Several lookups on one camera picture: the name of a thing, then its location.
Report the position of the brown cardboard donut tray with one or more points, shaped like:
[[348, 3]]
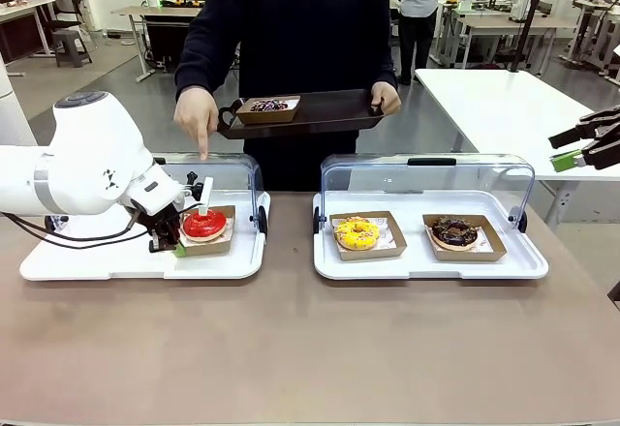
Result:
[[484, 255], [208, 249], [266, 117], [387, 254]]

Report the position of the white side table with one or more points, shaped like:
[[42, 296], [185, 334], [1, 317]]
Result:
[[24, 6]]

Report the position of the black tripod pole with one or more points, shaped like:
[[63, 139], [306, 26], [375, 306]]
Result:
[[530, 14]]

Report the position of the person's left arm black sleeve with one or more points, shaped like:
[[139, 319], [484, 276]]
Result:
[[385, 48]]

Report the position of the wooden top background desk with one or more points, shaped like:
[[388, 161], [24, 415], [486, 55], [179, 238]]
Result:
[[155, 10]]

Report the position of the person's right arm black sleeve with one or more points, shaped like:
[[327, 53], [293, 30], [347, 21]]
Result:
[[203, 43]]

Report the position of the person's black Fila sweater torso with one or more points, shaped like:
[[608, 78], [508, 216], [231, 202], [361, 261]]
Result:
[[310, 39]]

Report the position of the person's right hand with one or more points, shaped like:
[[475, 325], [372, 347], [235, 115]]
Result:
[[194, 111]]

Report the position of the large white table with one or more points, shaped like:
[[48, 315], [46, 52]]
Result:
[[504, 106]]

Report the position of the black office chair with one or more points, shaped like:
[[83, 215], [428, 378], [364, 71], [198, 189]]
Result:
[[68, 7]]

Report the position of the white printed paper liner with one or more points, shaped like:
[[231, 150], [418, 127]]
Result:
[[229, 226], [385, 232], [482, 244]]

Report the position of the yellow glazed sprinkled donut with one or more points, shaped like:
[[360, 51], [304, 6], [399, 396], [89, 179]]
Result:
[[346, 234]]

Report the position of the chocolate donut pink white sprinkles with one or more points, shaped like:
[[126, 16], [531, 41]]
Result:
[[269, 105]]

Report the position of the wooden top grey leg desk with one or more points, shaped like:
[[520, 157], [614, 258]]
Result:
[[513, 24]]

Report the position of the red glazed donut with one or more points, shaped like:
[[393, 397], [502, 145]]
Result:
[[203, 225]]

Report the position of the person's arm black sleeve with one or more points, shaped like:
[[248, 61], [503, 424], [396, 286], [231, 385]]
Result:
[[203, 43], [385, 48]]

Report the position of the dark chocolate crumb donut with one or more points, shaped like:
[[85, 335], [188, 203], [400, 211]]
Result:
[[441, 232]]

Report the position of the left gripper black green finger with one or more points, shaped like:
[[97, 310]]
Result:
[[180, 250], [154, 244]]

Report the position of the right gripper black green finger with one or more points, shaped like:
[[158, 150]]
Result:
[[567, 137], [567, 160]]

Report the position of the grey plastic stool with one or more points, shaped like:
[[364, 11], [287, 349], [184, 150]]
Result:
[[71, 46]]

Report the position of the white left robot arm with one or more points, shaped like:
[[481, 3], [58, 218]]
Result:
[[87, 164]]

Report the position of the white display tray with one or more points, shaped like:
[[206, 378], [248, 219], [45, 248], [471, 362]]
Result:
[[426, 271], [121, 266]]

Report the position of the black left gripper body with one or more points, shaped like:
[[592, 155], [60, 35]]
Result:
[[164, 230]]

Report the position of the white cylindrical air purifier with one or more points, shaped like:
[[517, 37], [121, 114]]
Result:
[[12, 106]]

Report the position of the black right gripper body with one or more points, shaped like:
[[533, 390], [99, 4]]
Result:
[[611, 138]]

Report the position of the person's left hand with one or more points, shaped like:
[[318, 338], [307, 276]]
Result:
[[387, 99]]

